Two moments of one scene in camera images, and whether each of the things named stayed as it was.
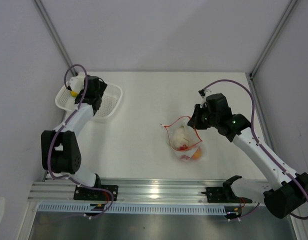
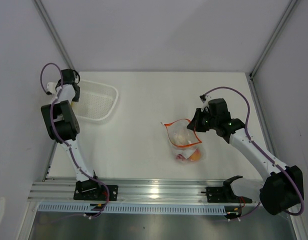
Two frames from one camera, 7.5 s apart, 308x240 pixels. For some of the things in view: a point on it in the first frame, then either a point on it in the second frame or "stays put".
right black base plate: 223,194 stays put
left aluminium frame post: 55,35 stays put
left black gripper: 102,87 -> 76,98
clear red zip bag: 184,139 stays put
